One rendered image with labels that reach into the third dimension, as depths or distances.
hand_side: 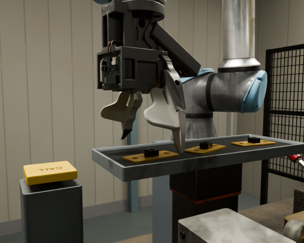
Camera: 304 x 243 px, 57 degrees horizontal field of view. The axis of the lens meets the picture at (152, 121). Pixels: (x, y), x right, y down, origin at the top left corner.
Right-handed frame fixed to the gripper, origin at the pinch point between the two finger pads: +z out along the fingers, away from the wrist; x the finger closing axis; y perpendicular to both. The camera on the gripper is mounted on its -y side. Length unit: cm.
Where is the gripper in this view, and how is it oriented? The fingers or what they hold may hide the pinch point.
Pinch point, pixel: (151, 146)
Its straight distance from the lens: 43.0
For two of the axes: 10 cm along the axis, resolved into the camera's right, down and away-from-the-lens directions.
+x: 6.0, 0.8, -8.0
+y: -8.0, 0.6, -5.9
